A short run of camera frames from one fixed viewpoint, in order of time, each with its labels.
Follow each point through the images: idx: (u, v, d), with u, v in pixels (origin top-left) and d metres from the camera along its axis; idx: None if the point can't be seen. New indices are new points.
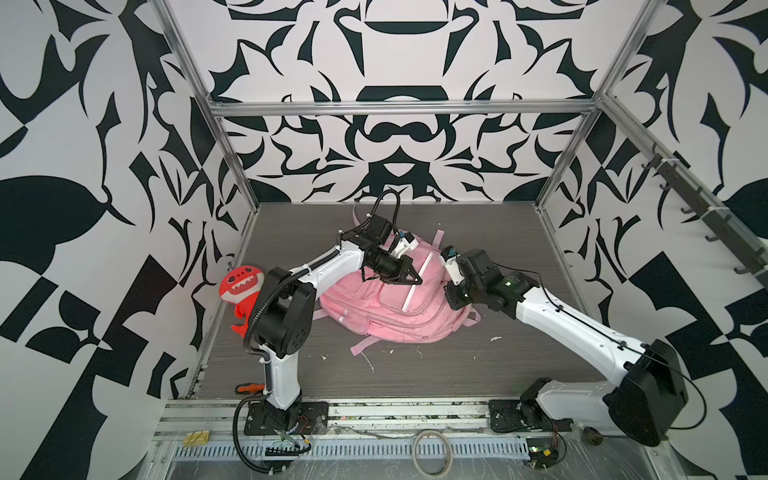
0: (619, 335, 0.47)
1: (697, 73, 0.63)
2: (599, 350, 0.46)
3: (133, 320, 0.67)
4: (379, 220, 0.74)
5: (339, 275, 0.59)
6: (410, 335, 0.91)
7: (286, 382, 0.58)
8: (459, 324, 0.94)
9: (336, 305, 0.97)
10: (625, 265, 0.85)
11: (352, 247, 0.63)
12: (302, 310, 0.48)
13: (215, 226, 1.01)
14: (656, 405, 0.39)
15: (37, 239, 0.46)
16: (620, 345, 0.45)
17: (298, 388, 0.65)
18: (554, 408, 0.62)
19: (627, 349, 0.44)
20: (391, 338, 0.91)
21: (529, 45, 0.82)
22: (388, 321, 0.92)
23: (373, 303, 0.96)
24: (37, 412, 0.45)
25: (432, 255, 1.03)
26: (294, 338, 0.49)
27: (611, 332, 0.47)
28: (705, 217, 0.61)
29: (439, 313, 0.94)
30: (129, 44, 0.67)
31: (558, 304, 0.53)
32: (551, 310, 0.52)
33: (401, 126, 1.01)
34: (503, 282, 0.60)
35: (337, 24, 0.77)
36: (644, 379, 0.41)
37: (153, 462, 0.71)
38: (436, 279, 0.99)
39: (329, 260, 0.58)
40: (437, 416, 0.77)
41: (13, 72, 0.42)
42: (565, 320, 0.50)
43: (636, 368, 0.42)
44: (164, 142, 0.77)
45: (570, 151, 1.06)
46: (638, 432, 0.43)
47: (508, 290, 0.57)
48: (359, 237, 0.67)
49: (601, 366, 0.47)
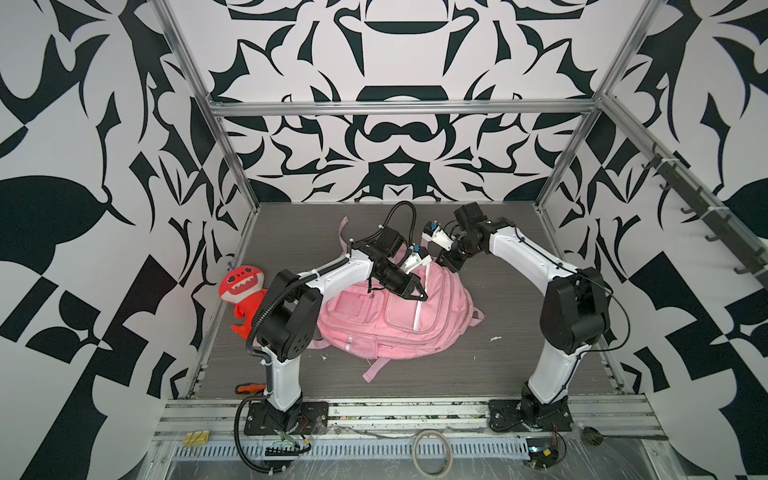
0: (558, 258, 0.56)
1: (697, 73, 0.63)
2: (539, 268, 0.56)
3: (133, 320, 0.67)
4: (391, 231, 0.74)
5: (345, 284, 0.58)
6: (422, 348, 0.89)
7: (288, 383, 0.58)
8: (466, 325, 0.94)
9: (339, 334, 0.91)
10: (625, 265, 0.85)
11: (363, 257, 0.63)
12: (305, 315, 0.48)
13: (215, 226, 1.01)
14: (569, 305, 0.48)
15: (37, 239, 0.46)
16: (557, 265, 0.54)
17: (298, 388, 0.64)
18: (541, 387, 0.65)
19: (562, 268, 0.53)
20: (403, 356, 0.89)
21: (529, 45, 0.82)
22: (397, 340, 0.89)
23: (378, 324, 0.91)
24: (37, 411, 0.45)
25: (430, 265, 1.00)
26: (296, 341, 0.49)
27: (553, 256, 0.56)
28: (705, 217, 0.61)
29: (448, 324, 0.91)
30: (129, 44, 0.67)
31: (522, 235, 0.62)
32: (515, 240, 0.62)
33: (401, 126, 1.01)
34: (486, 222, 0.68)
35: (337, 24, 0.77)
36: (563, 285, 0.49)
37: (153, 462, 0.71)
38: (439, 290, 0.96)
39: (338, 268, 0.57)
40: (437, 416, 0.77)
41: (12, 72, 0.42)
42: (524, 248, 0.59)
43: (559, 279, 0.51)
44: (164, 142, 0.77)
45: (570, 151, 1.06)
46: (560, 339, 0.52)
47: (488, 226, 0.67)
48: (370, 247, 0.67)
49: (538, 282, 0.57)
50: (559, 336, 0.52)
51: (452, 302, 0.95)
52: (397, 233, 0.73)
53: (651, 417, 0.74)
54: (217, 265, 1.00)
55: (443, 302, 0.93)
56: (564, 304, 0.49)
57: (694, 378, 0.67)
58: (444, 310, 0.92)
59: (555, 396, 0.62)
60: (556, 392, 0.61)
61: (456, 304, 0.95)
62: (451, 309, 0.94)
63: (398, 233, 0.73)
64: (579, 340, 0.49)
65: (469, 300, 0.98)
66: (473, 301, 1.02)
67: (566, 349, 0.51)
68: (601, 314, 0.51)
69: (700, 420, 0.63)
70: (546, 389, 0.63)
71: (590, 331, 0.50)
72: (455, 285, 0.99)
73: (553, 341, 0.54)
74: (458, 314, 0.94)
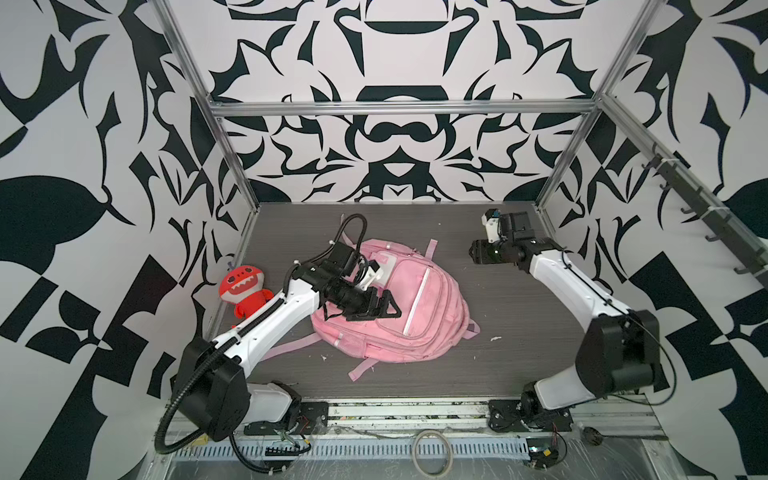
0: (608, 294, 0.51)
1: (697, 73, 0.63)
2: (584, 300, 0.50)
3: (132, 320, 0.67)
4: (344, 249, 0.63)
5: (283, 328, 0.50)
6: (410, 355, 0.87)
7: (270, 407, 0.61)
8: (458, 338, 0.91)
9: (331, 329, 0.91)
10: (625, 265, 0.85)
11: (303, 288, 0.54)
12: (228, 390, 0.39)
13: (215, 226, 1.01)
14: (612, 349, 0.43)
15: (36, 239, 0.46)
16: (605, 300, 0.49)
17: (287, 394, 0.63)
18: (548, 396, 0.64)
19: (610, 304, 0.48)
20: (388, 361, 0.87)
21: (529, 45, 0.82)
22: (386, 342, 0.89)
23: (370, 324, 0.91)
24: (38, 410, 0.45)
25: (428, 271, 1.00)
26: (225, 417, 0.41)
27: (603, 291, 0.51)
28: (705, 217, 0.61)
29: (440, 331, 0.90)
30: (129, 44, 0.67)
31: (567, 261, 0.57)
32: (560, 266, 0.57)
33: (401, 126, 1.01)
34: (531, 241, 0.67)
35: (337, 24, 0.77)
36: (609, 325, 0.44)
37: (153, 462, 0.71)
38: (435, 298, 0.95)
39: (266, 318, 0.48)
40: (437, 416, 0.77)
41: (13, 72, 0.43)
42: (568, 277, 0.54)
43: (607, 317, 0.46)
44: (164, 142, 0.77)
45: (570, 151, 1.06)
46: (596, 380, 0.47)
47: (531, 246, 0.62)
48: (318, 269, 0.58)
49: (582, 314, 0.51)
50: (597, 379, 0.46)
51: (448, 310, 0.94)
52: (352, 249, 0.64)
53: (651, 417, 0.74)
54: (217, 265, 1.00)
55: (436, 309, 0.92)
56: (608, 348, 0.43)
57: (694, 378, 0.67)
58: (436, 319, 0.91)
59: (559, 406, 0.61)
60: (558, 403, 0.61)
61: (452, 314, 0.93)
62: (445, 318, 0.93)
63: (353, 251, 0.65)
64: (620, 388, 0.44)
65: (465, 310, 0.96)
66: (473, 301, 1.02)
67: (601, 394, 0.46)
68: (649, 364, 0.45)
69: (700, 420, 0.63)
70: (553, 399, 0.62)
71: (635, 380, 0.44)
72: (452, 296, 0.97)
73: (587, 381, 0.49)
74: (452, 326, 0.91)
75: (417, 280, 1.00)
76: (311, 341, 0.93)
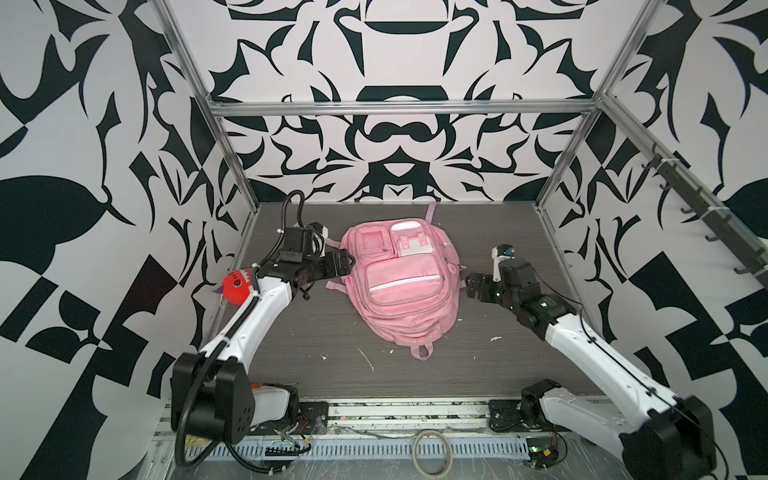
0: (651, 381, 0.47)
1: (696, 73, 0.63)
2: (625, 390, 0.45)
3: (132, 320, 0.67)
4: (295, 233, 0.63)
5: (266, 320, 0.50)
6: (362, 308, 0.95)
7: (272, 406, 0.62)
8: (404, 342, 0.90)
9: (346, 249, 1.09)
10: (625, 266, 0.85)
11: (274, 281, 0.55)
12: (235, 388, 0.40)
13: (215, 226, 1.01)
14: (672, 452, 0.38)
15: (37, 239, 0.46)
16: (649, 391, 0.44)
17: (283, 389, 0.64)
18: (558, 413, 0.62)
19: (655, 396, 0.43)
20: (350, 297, 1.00)
21: (529, 45, 0.82)
22: (359, 287, 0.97)
23: (364, 267, 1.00)
24: (38, 410, 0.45)
25: (435, 274, 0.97)
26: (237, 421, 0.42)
27: (643, 377, 0.45)
28: (705, 217, 0.61)
29: (397, 321, 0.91)
30: (128, 43, 0.67)
31: (591, 335, 0.52)
32: (583, 340, 0.51)
33: (401, 126, 1.01)
34: (539, 304, 0.59)
35: (337, 24, 0.77)
36: (661, 426, 0.40)
37: (153, 462, 0.71)
38: (417, 296, 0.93)
39: (249, 315, 0.49)
40: (437, 416, 0.77)
41: (13, 71, 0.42)
42: (593, 350, 0.50)
43: (657, 414, 0.41)
44: (164, 142, 0.77)
45: (570, 151, 1.06)
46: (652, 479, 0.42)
47: (543, 311, 0.57)
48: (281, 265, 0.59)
49: (622, 404, 0.46)
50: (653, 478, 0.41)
51: (414, 317, 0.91)
52: (301, 230, 0.63)
53: None
54: (217, 265, 1.00)
55: (401, 305, 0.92)
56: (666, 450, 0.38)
57: (694, 378, 0.67)
58: (404, 309, 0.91)
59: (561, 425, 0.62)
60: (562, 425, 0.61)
61: (419, 319, 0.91)
62: (410, 319, 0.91)
63: (303, 232, 0.63)
64: None
65: (433, 333, 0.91)
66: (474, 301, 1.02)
67: None
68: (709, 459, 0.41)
69: None
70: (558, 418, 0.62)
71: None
72: (437, 311, 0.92)
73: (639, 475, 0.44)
74: (406, 327, 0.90)
75: (422, 274, 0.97)
76: (312, 343, 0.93)
